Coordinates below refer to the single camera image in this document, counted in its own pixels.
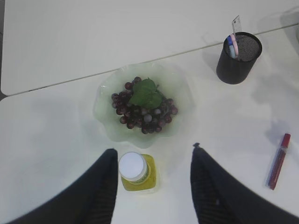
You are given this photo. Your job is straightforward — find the green tea plastic bottle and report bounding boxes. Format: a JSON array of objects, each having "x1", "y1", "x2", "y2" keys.
[{"x1": 118, "y1": 152, "x2": 157, "y2": 192}]

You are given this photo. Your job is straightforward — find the clear plastic ruler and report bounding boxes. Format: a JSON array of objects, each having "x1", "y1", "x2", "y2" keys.
[{"x1": 232, "y1": 15, "x2": 242, "y2": 34}]

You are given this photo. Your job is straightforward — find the red marker pen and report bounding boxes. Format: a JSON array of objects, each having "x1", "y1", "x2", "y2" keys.
[{"x1": 267, "y1": 133, "x2": 291, "y2": 190}]

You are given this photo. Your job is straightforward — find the green wavy glass plate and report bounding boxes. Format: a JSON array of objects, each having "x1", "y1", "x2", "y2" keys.
[{"x1": 93, "y1": 63, "x2": 195, "y2": 149}]

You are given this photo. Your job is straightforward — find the pink purple small scissors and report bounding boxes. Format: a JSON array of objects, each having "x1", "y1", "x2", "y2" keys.
[{"x1": 230, "y1": 34, "x2": 239, "y2": 59}]

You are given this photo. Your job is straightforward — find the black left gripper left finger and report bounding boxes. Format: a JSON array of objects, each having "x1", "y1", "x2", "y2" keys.
[{"x1": 11, "y1": 148, "x2": 118, "y2": 224}]

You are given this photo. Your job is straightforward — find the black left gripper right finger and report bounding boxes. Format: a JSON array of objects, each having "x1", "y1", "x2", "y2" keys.
[{"x1": 190, "y1": 143, "x2": 299, "y2": 224}]

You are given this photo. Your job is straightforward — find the blue scissors with cover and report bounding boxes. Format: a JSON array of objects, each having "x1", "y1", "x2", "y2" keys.
[{"x1": 227, "y1": 36, "x2": 236, "y2": 59}]

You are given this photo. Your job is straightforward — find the black mesh pen holder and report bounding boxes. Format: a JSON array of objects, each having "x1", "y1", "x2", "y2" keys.
[{"x1": 216, "y1": 32, "x2": 262, "y2": 84}]

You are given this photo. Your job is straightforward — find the purple artificial grape bunch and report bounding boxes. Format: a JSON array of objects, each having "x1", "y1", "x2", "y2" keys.
[{"x1": 111, "y1": 77, "x2": 178, "y2": 134}]

